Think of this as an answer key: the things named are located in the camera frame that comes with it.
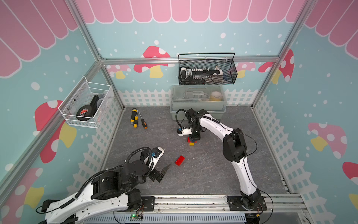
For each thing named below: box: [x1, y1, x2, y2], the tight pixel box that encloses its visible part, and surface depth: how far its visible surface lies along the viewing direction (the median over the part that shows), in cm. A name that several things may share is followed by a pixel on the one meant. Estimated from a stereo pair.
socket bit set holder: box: [179, 66, 224, 82], surface depth 90 cm
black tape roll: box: [76, 94, 100, 122], surface depth 71 cm
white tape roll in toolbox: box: [211, 91, 222, 99], surface depth 104 cm
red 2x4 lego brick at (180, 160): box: [174, 155, 186, 167], surface depth 91 cm
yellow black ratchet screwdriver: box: [130, 107, 139, 128], surface depth 114 cm
